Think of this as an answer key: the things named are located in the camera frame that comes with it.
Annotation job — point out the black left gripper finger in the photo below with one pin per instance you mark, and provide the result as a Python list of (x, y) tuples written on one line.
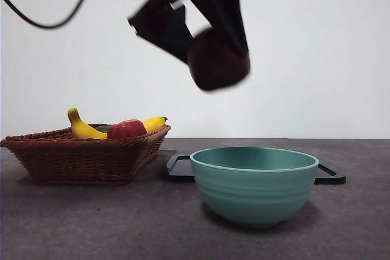
[(225, 13), (161, 31)]

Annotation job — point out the dark purple plum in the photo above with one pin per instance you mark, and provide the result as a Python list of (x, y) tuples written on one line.
[(213, 68)]

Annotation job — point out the teal ceramic bowl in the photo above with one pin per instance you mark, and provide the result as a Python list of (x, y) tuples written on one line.
[(253, 193)]

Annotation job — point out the red ribbed pepper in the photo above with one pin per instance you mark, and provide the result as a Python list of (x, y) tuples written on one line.
[(126, 129)]

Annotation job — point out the green vegetable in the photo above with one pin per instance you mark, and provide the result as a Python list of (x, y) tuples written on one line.
[(103, 128)]

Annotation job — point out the yellow banana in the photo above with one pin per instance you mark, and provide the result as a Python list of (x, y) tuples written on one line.
[(79, 129)]

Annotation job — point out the black rectangular tray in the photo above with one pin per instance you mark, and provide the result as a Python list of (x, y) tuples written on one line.
[(178, 171)]

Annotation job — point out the brown wicker basket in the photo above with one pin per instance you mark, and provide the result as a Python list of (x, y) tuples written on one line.
[(82, 162)]

